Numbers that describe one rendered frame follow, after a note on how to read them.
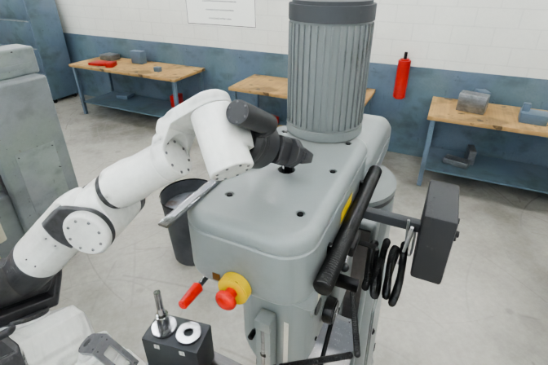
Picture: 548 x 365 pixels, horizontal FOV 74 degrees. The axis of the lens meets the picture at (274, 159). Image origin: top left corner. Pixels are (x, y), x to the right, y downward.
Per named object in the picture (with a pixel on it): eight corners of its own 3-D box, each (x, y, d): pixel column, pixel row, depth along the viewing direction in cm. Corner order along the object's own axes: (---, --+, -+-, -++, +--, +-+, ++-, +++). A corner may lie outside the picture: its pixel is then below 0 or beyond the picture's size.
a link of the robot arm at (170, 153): (254, 147, 53) (184, 182, 58) (236, 94, 56) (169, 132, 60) (233, 139, 47) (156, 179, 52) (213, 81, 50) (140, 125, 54)
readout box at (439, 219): (444, 288, 96) (464, 225, 87) (408, 276, 100) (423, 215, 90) (448, 242, 112) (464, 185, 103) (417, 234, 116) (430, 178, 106)
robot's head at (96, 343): (99, 384, 67) (121, 389, 63) (65, 358, 64) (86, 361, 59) (122, 352, 72) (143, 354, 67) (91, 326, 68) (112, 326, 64)
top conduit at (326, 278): (330, 299, 61) (332, 284, 60) (307, 291, 63) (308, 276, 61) (381, 177, 97) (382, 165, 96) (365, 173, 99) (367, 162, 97)
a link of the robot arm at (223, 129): (236, 185, 60) (194, 183, 49) (216, 128, 62) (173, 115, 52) (295, 156, 56) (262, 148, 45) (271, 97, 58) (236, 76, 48)
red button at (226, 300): (233, 317, 62) (232, 301, 60) (214, 308, 64) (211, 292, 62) (242, 302, 65) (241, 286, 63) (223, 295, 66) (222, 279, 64)
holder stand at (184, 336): (201, 385, 134) (196, 351, 124) (149, 370, 139) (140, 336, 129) (214, 355, 144) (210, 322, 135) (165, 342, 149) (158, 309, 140)
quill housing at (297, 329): (306, 388, 93) (311, 301, 78) (236, 356, 101) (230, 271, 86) (328, 329, 108) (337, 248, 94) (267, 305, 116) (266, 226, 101)
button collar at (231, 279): (246, 310, 65) (245, 285, 62) (218, 298, 67) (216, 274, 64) (252, 301, 66) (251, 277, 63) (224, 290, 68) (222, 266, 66)
